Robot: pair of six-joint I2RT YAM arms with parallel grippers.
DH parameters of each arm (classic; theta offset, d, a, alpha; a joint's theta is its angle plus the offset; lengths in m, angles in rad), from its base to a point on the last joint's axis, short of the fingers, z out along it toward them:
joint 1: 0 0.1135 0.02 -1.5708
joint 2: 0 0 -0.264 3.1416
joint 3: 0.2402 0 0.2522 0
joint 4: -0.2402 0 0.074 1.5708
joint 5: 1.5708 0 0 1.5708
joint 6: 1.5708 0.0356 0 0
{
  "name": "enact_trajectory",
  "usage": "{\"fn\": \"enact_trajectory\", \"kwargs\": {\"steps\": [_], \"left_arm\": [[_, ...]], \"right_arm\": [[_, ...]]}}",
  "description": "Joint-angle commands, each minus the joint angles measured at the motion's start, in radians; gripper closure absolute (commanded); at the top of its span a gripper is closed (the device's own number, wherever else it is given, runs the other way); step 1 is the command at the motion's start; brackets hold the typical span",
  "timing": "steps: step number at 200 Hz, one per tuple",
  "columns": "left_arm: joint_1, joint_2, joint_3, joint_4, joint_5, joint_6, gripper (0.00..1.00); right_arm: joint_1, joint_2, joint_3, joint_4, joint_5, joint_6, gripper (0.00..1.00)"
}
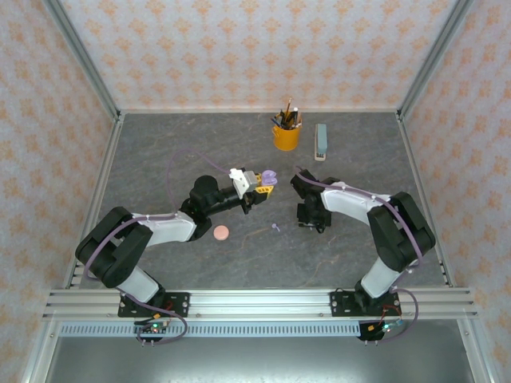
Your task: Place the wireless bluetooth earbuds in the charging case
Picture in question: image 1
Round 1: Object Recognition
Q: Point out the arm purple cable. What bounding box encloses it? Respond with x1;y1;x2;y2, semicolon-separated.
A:
82;148;233;345
294;165;423;344

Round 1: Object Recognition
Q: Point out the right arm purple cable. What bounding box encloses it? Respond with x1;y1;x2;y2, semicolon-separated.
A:
294;165;423;344

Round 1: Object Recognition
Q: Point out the aluminium back rail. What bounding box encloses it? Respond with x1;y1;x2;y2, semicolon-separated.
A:
119;107;400;115

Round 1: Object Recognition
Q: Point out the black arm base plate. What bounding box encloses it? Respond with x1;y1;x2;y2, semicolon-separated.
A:
117;292;191;318
329;290;400;318

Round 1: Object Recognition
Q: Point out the aluminium frame post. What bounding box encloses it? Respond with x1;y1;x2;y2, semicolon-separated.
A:
397;0;476;120
42;0;123;120

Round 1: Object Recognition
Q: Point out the grey slotted cable duct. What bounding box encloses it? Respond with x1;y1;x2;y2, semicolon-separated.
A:
58;322;362;338

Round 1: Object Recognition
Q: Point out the aluminium frame leg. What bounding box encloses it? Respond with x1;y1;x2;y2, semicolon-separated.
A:
19;318;63;383
457;318;494;383

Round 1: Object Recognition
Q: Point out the aluminium side rail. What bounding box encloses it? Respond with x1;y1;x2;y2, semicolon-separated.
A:
396;111;456;288
63;113;125;289

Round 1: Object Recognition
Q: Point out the yellow pen cup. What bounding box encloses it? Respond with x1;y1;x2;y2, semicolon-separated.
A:
271;118;303;152

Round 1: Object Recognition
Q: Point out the grey metal panel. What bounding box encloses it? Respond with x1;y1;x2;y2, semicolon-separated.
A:
43;337;476;383

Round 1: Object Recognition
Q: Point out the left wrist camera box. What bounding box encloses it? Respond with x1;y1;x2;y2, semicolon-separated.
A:
228;167;263;199

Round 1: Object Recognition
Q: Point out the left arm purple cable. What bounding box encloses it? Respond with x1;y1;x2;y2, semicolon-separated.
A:
82;148;233;345

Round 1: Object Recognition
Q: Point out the grey-blue stapler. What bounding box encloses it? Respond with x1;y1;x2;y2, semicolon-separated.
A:
314;123;329;163

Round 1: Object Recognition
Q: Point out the aluminium mounting rail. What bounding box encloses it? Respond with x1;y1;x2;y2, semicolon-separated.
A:
42;287;479;320

